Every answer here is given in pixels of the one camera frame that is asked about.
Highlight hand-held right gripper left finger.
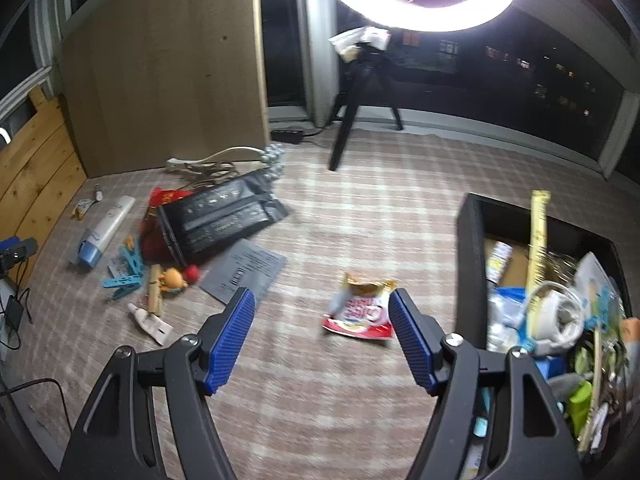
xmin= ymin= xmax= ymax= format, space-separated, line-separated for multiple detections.
xmin=60 ymin=287 xmax=257 ymax=480

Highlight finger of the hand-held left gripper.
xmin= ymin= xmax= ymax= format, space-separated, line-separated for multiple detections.
xmin=0 ymin=237 xmax=40 ymax=276

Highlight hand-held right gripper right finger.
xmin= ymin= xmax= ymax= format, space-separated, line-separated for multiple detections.
xmin=387 ymin=287 xmax=586 ymax=480

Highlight red white snack packet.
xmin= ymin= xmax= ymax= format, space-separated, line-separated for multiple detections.
xmin=321 ymin=272 xmax=398 ymax=342

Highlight wooden clothespin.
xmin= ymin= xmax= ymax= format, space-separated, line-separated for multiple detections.
xmin=145 ymin=264 xmax=163 ymax=316

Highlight black box container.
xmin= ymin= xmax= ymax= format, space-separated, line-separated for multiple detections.
xmin=456 ymin=192 xmax=640 ymax=480

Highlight black charger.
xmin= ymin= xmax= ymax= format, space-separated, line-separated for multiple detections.
xmin=2 ymin=295 xmax=25 ymax=331

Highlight grey paper sheet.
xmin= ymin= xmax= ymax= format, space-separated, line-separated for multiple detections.
xmin=201 ymin=238 xmax=288 ymax=305

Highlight pine wooden planks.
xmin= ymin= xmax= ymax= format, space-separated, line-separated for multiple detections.
xmin=0 ymin=85 xmax=88 ymax=271

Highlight white tube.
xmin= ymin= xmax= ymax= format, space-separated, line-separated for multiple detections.
xmin=127 ymin=302 xmax=174 ymax=347

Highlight orange toy figure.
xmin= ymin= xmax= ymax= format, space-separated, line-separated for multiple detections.
xmin=161 ymin=267 xmax=190 ymax=292

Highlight white blue bottle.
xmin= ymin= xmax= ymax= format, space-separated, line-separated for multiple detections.
xmin=70 ymin=195 xmax=137 ymax=272

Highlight blue white packet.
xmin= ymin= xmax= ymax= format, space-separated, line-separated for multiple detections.
xmin=487 ymin=285 xmax=531 ymax=353

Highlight blue clothespin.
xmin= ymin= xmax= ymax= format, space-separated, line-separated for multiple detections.
xmin=102 ymin=274 xmax=146 ymax=301
xmin=119 ymin=245 xmax=146 ymax=278

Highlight black plastic bag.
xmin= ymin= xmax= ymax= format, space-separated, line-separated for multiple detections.
xmin=156 ymin=170 xmax=289 ymax=267

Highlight white yellow packet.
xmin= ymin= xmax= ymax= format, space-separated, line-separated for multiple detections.
xmin=486 ymin=240 xmax=513 ymax=283

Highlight red cloth bag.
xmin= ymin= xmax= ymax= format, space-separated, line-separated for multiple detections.
xmin=139 ymin=186 xmax=201 ymax=266

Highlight yellow stick packet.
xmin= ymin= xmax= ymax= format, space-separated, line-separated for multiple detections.
xmin=525 ymin=190 xmax=552 ymax=311

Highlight eyeglasses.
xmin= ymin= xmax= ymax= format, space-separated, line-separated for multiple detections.
xmin=182 ymin=160 xmax=241 ymax=183

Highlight green plastic item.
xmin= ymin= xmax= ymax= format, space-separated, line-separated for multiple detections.
xmin=567 ymin=380 xmax=593 ymax=436

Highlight silver bead bunch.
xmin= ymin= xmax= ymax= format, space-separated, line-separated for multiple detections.
xmin=259 ymin=142 xmax=287 ymax=181

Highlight white curved plastic bar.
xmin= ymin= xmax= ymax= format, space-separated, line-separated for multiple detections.
xmin=166 ymin=146 xmax=266 ymax=173

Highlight white plastic bag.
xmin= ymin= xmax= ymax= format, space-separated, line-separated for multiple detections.
xmin=575 ymin=252 xmax=618 ymax=306

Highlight large light wooden panel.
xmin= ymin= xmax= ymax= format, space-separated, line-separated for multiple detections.
xmin=60 ymin=0 xmax=271 ymax=178

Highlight black tripod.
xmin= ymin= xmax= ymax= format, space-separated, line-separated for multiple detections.
xmin=327 ymin=45 xmax=405 ymax=172

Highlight crumpled white paper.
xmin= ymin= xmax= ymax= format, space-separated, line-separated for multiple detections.
xmin=328 ymin=25 xmax=392 ymax=63

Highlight white cable coil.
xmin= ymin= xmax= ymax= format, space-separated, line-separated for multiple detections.
xmin=525 ymin=282 xmax=586 ymax=356

